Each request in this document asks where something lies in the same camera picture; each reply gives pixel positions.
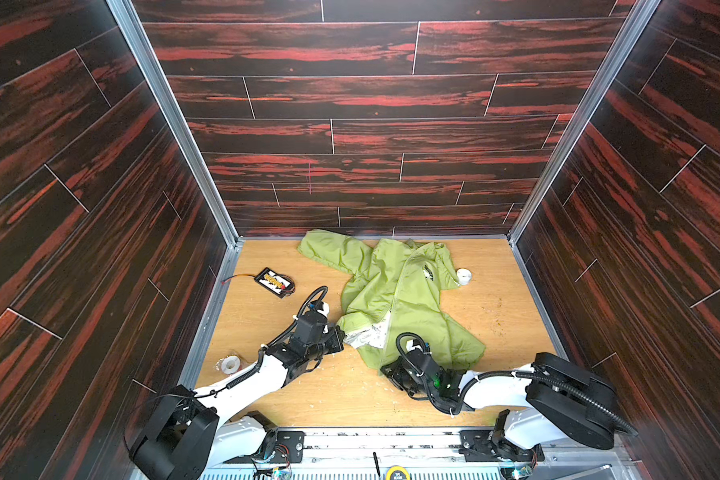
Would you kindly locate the yellow tape measure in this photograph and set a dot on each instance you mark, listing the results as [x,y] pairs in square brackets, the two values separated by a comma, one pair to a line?
[397,473]

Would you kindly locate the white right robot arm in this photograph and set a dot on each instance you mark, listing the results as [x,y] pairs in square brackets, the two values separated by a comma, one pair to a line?
[547,400]

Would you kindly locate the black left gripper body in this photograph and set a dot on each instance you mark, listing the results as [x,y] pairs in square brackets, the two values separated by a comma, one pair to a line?
[330,339]

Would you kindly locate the green Snoopy zip jacket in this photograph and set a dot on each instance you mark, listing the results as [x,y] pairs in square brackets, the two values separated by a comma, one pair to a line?
[395,287]

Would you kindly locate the black battery pack with wires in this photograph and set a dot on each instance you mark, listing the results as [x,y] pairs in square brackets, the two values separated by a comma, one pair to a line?
[279,284]

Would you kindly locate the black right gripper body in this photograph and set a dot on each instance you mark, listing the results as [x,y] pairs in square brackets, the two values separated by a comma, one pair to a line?
[398,372]

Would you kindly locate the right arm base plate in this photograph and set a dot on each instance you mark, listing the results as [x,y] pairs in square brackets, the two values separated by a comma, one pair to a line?
[483,445]

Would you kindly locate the white sticker tape roll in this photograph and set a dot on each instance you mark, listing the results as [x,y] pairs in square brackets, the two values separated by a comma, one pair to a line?
[464,276]

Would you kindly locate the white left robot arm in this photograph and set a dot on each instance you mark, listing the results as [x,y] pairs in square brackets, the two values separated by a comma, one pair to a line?
[190,431]

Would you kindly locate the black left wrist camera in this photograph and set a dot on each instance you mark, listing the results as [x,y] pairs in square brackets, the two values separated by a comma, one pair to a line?
[310,325]

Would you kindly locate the red and white tape roll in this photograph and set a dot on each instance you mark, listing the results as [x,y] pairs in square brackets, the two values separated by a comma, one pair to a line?
[229,365]

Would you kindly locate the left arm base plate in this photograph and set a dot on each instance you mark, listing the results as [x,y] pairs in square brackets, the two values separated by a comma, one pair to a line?
[278,447]

